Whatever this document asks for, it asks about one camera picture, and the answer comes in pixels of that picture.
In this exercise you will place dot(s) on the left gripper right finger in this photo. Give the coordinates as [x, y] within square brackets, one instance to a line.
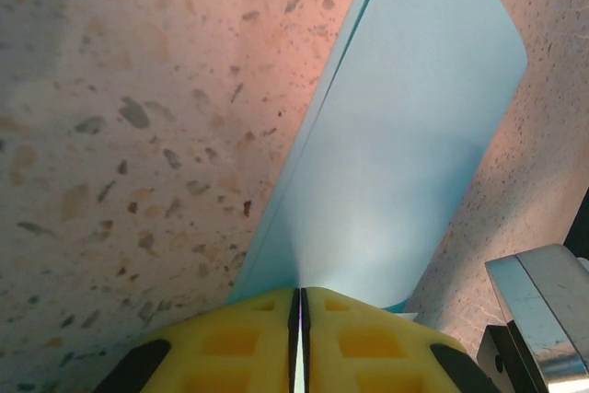
[368, 347]

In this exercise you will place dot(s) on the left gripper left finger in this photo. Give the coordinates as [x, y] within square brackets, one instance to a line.
[230, 347]

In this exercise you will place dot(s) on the light blue paper sheet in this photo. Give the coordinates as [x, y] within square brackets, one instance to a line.
[391, 135]

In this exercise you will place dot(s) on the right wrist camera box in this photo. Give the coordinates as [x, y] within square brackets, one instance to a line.
[543, 301]

